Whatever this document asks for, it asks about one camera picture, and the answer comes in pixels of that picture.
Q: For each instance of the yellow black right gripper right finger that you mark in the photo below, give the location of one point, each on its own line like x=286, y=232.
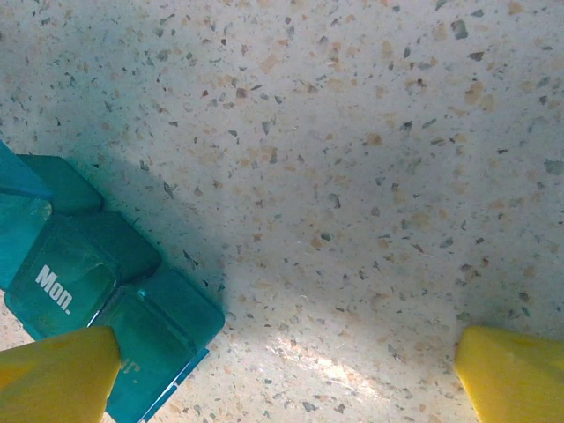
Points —
x=515, y=379

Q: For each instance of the teal weekly pill organizer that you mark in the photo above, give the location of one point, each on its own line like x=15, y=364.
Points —
x=145, y=317

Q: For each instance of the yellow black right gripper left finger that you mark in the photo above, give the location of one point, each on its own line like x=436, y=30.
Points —
x=53, y=379

